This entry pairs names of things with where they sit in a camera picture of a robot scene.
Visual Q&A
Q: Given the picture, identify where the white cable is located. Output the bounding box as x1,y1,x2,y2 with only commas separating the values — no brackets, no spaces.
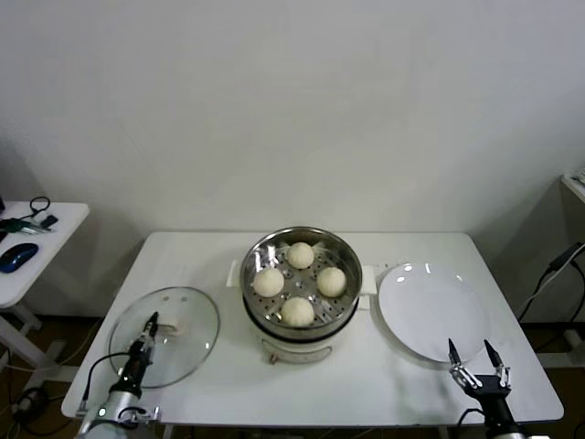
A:
518,267,557,317

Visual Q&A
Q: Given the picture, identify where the glass lid with white handle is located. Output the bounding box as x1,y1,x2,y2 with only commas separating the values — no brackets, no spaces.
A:
108,286,221,390

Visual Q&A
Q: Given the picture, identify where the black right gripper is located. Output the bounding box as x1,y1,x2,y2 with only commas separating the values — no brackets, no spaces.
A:
446,337,512,415

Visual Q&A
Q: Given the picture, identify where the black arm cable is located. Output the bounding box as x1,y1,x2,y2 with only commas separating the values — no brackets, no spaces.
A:
81,350,132,412
456,405,486,434

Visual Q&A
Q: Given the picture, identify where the white side table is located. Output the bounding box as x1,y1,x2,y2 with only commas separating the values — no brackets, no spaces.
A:
0,202,90,383

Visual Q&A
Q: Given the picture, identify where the white steamed baozi bun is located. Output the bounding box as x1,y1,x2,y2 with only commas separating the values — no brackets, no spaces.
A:
285,241,315,270
280,295,315,327
315,267,346,297
252,267,284,297

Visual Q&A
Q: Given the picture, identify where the white floor power strip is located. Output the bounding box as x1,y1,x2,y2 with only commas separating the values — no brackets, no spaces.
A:
11,388,47,418

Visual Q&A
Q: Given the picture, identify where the white shelf desk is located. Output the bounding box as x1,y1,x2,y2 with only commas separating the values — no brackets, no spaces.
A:
559,172,585,207

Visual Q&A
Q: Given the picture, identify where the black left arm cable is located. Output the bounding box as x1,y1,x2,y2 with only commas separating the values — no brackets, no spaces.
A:
81,350,132,412

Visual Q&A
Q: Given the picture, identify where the thin black cable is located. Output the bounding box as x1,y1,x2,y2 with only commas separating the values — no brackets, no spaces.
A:
520,269,557,324

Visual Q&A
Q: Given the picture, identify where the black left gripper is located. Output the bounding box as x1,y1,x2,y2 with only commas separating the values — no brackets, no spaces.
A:
122,311,160,390

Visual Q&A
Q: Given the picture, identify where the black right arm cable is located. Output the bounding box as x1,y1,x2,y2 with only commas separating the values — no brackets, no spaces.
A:
456,405,486,434

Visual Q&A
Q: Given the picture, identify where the stainless steel steamer basket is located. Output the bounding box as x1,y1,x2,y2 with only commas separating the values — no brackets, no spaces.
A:
227,224,377,342

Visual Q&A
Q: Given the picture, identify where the white electric cooker base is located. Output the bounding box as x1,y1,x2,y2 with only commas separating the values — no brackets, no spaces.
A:
226,258,374,366

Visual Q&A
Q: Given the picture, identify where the white stand base frame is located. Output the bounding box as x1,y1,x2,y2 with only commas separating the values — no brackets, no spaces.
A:
534,327,585,369

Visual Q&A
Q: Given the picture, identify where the white round plate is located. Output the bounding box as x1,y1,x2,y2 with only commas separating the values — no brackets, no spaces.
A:
377,261,493,365

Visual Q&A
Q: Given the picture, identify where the black cable adapter box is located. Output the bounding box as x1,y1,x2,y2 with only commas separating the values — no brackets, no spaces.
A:
548,241,584,272

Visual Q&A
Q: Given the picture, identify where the blue computer mouse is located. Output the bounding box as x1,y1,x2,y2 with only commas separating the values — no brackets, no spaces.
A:
0,243,38,274

